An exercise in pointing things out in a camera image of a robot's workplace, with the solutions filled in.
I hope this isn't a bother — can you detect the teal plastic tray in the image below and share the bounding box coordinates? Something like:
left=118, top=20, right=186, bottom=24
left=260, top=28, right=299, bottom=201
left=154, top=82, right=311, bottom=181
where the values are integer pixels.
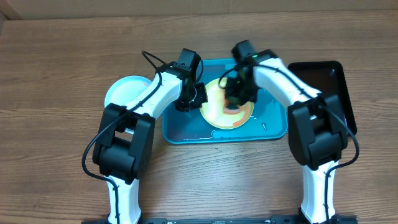
left=162, top=58, right=287, bottom=144

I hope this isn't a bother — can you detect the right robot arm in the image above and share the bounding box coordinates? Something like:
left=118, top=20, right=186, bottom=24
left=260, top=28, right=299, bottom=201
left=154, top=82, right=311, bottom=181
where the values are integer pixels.
left=224, top=54, right=353, bottom=223

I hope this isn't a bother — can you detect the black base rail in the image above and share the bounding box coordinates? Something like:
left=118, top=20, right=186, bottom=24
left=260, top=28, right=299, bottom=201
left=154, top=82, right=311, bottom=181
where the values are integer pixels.
left=81, top=215, right=358, bottom=224

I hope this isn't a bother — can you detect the red sponge with green scourer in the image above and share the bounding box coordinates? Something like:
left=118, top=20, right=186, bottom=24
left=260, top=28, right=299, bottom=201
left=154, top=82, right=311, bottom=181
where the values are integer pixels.
left=223, top=100, right=241, bottom=115

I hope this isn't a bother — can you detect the light blue plate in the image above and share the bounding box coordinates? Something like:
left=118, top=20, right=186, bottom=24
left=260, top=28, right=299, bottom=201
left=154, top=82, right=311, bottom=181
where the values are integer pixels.
left=104, top=75, right=152, bottom=107

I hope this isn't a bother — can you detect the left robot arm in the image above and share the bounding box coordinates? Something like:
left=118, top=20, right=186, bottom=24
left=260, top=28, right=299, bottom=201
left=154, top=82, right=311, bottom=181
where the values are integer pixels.
left=87, top=68, right=205, bottom=223

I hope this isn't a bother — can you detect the black plastic tray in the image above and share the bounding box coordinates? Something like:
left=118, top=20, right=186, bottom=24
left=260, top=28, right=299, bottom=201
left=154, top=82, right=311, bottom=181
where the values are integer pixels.
left=288, top=60, right=358, bottom=134

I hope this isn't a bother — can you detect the yellow plate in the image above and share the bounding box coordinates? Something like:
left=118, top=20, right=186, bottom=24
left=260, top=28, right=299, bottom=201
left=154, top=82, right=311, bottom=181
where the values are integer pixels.
left=200, top=78, right=254, bottom=129

